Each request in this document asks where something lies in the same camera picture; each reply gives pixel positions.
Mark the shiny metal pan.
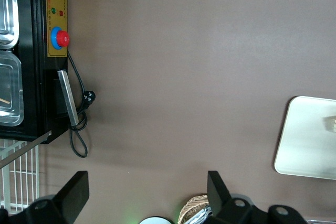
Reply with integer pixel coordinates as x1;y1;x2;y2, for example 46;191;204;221
0;50;25;127
0;0;20;49

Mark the beige plastic tray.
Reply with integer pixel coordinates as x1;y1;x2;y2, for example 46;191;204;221
274;95;336;180

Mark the red knob on blue ring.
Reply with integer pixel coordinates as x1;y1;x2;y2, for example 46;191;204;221
50;26;71;50

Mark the thin grey metal bar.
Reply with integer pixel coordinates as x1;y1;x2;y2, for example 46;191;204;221
0;131;53;169

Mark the silver foil tray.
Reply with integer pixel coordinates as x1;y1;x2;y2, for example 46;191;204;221
187;206;212;224

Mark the white wire rack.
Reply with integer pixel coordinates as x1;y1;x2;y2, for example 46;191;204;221
0;140;40;215

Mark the black power cable with plug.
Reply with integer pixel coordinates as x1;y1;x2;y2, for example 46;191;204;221
67;50;97;159

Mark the light wicker basket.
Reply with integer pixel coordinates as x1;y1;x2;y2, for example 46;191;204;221
177;194;211;224

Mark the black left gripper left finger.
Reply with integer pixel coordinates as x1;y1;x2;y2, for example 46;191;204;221
54;170;90;224

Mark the flat silver machine handle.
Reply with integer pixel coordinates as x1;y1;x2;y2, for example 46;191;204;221
57;69;80;127

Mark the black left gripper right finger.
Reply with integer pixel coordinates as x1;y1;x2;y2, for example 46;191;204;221
207;170;232;216

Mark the black machine with yellow panel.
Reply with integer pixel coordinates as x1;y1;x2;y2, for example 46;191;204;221
0;0;69;145

